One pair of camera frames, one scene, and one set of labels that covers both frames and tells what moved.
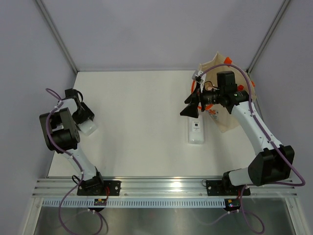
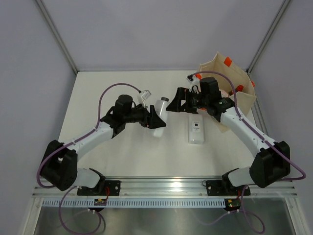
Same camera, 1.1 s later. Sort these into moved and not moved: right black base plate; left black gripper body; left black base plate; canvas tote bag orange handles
Moved: left black gripper body
Not moved: canvas tote bag orange handles; right black base plate; left black base plate
